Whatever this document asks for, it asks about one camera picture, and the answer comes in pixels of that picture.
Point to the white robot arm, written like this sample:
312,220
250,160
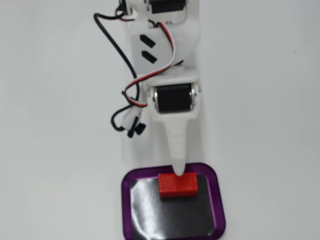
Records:
180,42

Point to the red perforated block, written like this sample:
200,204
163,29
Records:
178,187

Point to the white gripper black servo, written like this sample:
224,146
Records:
173,99

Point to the purple tray with black base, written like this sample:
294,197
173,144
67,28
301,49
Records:
175,220

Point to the black knob connector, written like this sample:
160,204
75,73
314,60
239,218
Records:
138,128

